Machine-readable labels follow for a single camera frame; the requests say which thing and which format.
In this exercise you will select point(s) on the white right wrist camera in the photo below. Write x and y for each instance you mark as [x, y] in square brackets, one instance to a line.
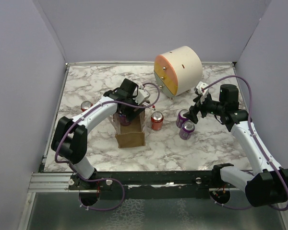
[200, 89]

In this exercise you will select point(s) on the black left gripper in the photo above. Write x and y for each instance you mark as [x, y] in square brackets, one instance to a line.
[130, 114]

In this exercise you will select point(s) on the canvas bag with cat print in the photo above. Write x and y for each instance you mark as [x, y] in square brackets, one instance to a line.
[132, 135]

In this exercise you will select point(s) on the cream round drawer cabinet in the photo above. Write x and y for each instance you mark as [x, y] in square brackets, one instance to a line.
[177, 71]

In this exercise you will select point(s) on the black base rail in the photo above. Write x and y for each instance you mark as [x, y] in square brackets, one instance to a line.
[131, 185]

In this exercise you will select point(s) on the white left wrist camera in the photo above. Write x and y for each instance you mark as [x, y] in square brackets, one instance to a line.
[140, 95]

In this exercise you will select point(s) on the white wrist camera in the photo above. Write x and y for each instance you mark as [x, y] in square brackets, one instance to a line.
[140, 95]
[200, 89]

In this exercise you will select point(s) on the purple soda can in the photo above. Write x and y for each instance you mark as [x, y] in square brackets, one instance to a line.
[124, 121]
[181, 118]
[186, 130]

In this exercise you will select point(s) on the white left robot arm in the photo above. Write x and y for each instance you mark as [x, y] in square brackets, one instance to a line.
[71, 134]

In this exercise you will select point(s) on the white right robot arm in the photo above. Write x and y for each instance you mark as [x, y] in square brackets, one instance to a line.
[268, 184]

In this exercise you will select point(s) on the red soda can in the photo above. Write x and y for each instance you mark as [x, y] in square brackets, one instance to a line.
[85, 105]
[157, 120]

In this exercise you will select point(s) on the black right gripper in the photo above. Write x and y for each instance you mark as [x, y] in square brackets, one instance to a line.
[194, 109]

